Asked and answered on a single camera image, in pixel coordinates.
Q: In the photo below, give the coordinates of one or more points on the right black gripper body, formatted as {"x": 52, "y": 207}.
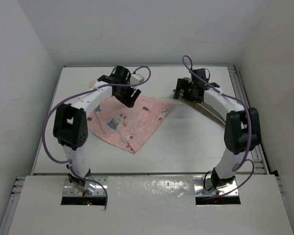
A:
{"x": 186, "y": 90}

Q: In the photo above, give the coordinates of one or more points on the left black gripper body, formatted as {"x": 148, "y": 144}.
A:
{"x": 123, "y": 96}

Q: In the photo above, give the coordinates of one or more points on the grey floral pillow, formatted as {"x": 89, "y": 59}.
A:
{"x": 204, "y": 109}

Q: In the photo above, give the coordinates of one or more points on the pink cartoon pillowcase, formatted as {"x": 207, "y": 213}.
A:
{"x": 128, "y": 128}

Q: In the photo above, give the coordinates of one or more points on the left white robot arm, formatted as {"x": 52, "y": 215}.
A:
{"x": 71, "y": 125}

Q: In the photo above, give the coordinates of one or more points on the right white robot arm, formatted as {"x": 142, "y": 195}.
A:
{"x": 242, "y": 130}

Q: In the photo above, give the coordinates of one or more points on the white front cover board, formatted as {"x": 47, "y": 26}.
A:
{"x": 150, "y": 205}

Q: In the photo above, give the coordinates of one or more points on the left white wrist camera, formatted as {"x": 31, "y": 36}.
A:
{"x": 136, "y": 78}

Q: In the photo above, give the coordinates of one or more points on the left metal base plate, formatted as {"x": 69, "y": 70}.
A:
{"x": 72, "y": 189}

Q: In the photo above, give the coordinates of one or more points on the left aluminium frame rail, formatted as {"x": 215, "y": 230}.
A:
{"x": 12, "y": 205}

